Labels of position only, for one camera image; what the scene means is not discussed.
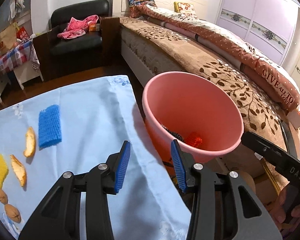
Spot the black foam fruit net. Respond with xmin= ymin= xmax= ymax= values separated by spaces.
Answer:
xmin=162 ymin=125 xmax=184 ymax=142

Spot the small orange box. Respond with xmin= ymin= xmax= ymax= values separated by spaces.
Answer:
xmin=88 ymin=23 xmax=100 ymax=32

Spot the red gift bag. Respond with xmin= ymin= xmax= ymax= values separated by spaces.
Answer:
xmin=16 ymin=27 xmax=30 ymax=41

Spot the brown walnut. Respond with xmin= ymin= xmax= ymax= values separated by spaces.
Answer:
xmin=0 ymin=189 xmax=8 ymax=205
xmin=4 ymin=204 xmax=21 ymax=223

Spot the lilac sliding wardrobe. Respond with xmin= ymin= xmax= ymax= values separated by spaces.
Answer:
xmin=217 ymin=0 xmax=299 ymax=65

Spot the yellow red patterned pillow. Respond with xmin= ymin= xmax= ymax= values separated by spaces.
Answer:
xmin=174 ymin=2 xmax=197 ymax=18

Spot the blue foam fruit net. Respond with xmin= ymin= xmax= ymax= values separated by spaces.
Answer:
xmin=38 ymin=105 xmax=62 ymax=148

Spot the brown paper bag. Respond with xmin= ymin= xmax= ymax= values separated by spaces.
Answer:
xmin=0 ymin=22 xmax=19 ymax=55

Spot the light blue floral cloth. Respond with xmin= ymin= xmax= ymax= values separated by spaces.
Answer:
xmin=0 ymin=75 xmax=190 ymax=239

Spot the yellow foam fruit net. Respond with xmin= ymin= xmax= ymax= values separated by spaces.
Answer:
xmin=0 ymin=153 xmax=10 ymax=190

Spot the pink garment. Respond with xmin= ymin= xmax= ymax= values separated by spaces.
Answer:
xmin=57 ymin=15 xmax=99 ymax=40

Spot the white side table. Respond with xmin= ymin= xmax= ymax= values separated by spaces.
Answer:
xmin=0 ymin=61 xmax=44 ymax=104

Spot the checkered tablecloth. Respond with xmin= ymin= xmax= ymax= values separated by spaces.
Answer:
xmin=0 ymin=40 xmax=40 ymax=78

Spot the orange dotted folded quilt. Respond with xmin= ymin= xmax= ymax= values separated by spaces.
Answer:
xmin=130 ymin=4 xmax=300 ymax=112

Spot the bed with brown blanket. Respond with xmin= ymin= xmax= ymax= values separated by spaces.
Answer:
xmin=113 ymin=0 xmax=300 ymax=150

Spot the person's right hand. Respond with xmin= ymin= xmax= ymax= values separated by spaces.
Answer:
xmin=269 ymin=185 xmax=300 ymax=232

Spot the orange peel piece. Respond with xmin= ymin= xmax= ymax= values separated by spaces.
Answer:
xmin=10 ymin=155 xmax=27 ymax=187
xmin=23 ymin=127 xmax=36 ymax=158

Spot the red foam fruit net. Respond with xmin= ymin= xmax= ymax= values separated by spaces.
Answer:
xmin=184 ymin=132 xmax=203 ymax=148

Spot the pink plastic basin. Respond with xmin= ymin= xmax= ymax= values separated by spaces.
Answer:
xmin=142 ymin=72 xmax=244 ymax=163

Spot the black leather armchair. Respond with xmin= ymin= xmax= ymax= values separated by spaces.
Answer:
xmin=33 ymin=0 xmax=120 ymax=81

